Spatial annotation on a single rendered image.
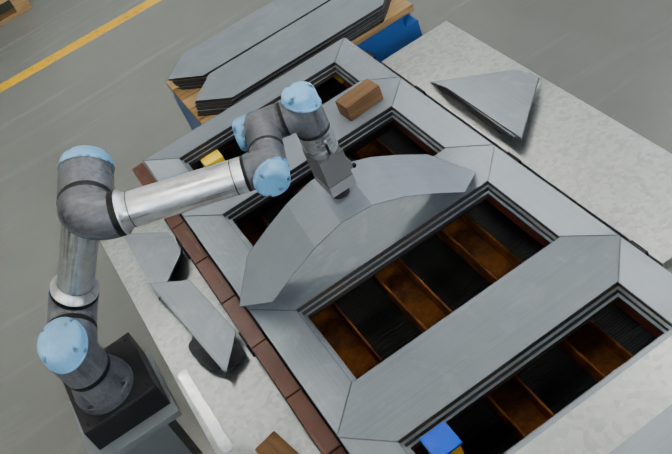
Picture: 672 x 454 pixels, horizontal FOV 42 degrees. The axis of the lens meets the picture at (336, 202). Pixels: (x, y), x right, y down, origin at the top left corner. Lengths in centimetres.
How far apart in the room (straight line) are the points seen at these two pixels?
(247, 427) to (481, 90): 113
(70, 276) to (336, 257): 62
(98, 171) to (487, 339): 88
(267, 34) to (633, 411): 193
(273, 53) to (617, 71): 152
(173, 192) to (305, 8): 142
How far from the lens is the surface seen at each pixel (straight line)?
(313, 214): 202
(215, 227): 236
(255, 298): 207
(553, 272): 195
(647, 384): 153
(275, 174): 172
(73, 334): 211
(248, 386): 220
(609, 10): 414
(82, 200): 183
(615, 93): 368
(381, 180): 204
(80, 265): 208
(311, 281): 210
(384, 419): 182
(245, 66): 290
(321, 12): 301
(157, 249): 261
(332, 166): 192
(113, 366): 221
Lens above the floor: 234
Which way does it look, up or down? 41 degrees down
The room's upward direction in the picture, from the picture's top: 24 degrees counter-clockwise
